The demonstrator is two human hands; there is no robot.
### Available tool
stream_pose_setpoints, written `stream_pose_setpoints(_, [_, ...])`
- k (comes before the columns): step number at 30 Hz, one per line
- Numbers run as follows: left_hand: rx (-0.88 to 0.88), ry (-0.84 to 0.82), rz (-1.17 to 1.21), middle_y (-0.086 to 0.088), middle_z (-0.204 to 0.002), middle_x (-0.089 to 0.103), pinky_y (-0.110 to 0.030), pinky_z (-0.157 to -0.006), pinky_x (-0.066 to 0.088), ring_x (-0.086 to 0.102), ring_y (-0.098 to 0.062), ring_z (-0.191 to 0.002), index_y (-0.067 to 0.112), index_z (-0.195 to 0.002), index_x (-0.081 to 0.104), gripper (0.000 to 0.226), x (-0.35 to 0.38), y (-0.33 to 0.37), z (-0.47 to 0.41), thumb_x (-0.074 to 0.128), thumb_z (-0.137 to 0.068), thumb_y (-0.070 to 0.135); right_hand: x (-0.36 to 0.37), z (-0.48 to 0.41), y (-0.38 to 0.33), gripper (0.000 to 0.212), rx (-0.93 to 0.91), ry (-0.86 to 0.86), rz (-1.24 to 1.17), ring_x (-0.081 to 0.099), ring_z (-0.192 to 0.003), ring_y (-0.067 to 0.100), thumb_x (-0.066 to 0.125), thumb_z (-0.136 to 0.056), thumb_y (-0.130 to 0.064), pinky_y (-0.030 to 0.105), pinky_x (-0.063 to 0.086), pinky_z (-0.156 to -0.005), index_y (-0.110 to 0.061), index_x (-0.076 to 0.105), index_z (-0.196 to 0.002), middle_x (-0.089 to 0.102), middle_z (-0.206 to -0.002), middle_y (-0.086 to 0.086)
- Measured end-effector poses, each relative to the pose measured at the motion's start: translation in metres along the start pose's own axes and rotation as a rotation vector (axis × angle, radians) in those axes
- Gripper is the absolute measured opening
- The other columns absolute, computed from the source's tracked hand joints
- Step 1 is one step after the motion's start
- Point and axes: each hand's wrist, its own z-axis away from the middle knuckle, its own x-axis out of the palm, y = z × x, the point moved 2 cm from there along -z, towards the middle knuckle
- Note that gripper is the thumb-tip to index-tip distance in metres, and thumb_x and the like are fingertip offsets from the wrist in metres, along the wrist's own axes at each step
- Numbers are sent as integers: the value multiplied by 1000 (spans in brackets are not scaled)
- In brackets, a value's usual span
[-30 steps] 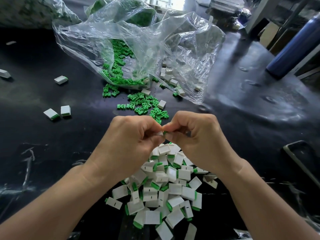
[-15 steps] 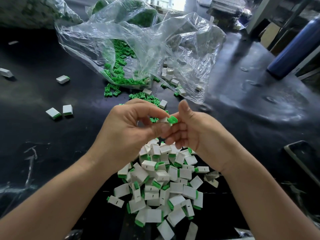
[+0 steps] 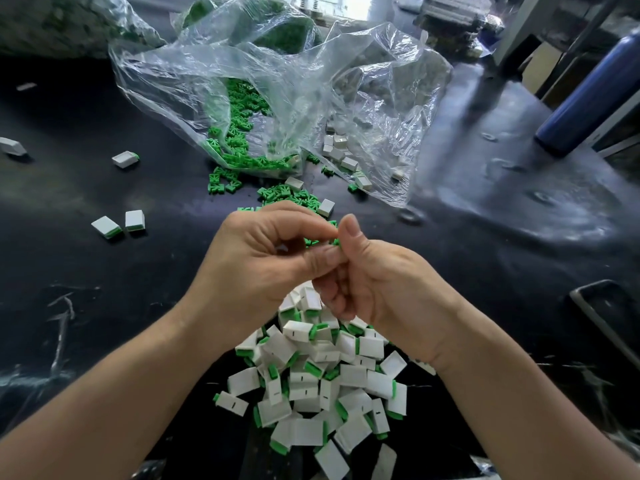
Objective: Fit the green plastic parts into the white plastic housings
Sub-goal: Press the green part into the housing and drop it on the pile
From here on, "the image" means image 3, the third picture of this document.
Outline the person's right hand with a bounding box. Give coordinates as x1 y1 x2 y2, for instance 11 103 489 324
312 213 473 368

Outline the person's left hand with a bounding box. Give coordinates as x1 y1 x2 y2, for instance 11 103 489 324
182 201 346 354

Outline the pile of assembled white-green pieces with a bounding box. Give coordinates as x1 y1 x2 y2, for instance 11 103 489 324
228 281 409 480

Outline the pile of green clips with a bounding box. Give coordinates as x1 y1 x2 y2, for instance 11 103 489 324
205 77 346 248

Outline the heap of white caps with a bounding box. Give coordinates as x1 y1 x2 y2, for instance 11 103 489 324
286 119 406 218

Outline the person's right forearm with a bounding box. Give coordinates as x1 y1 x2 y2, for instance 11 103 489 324
432 327 640 480

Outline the person's left forearm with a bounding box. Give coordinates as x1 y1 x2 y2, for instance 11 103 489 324
0 313 236 480

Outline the clear plastic bag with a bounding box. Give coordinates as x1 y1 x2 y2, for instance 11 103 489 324
108 0 453 209

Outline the black smartphone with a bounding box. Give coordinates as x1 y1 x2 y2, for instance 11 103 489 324
570 279 640 371

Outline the plastic bag full of green pieces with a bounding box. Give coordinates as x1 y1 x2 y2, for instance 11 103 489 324
172 0 319 56

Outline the brown cardboard box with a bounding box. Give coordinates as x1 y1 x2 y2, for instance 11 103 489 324
522 43 567 96

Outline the blue cylinder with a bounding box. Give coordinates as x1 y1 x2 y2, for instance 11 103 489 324
535 29 640 158

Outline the grey machine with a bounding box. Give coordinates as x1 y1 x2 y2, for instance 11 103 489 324
418 0 506 54

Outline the large bag of assembled pieces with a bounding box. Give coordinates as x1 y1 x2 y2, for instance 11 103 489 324
0 0 166 58

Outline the white metal frame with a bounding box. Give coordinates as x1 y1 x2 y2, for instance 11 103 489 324
496 0 640 94

